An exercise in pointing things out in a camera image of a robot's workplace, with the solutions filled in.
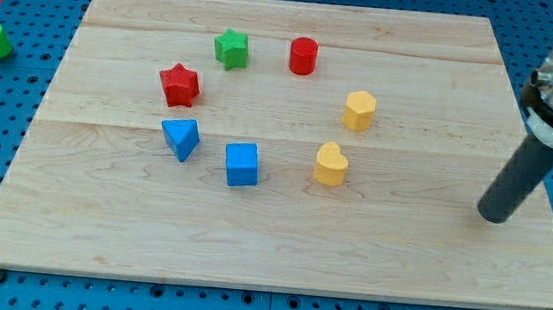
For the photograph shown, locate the blue cube block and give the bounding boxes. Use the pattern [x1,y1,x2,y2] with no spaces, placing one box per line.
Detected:
[225,142,259,187]

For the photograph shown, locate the red cylinder block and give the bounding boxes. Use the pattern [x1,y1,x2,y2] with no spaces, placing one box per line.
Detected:
[288,37,319,75]

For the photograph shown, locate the blue triangle block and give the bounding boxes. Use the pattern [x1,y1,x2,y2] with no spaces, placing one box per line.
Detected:
[161,119,200,163]

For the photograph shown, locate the red star block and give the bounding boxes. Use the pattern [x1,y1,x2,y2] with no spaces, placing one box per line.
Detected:
[159,63,200,107]

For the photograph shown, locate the green star block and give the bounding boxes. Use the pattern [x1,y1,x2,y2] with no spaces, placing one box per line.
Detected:
[214,28,249,70]

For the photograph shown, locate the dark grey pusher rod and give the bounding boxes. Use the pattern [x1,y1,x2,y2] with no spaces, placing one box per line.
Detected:
[477,132,553,224]

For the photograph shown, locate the wooden board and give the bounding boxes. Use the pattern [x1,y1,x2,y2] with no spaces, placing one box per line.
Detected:
[0,0,553,310]

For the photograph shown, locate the yellow hexagon block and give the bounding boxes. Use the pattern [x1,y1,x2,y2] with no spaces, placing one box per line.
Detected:
[342,90,378,132]

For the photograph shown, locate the yellow heart block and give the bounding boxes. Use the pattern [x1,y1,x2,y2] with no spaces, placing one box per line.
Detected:
[313,141,349,187]

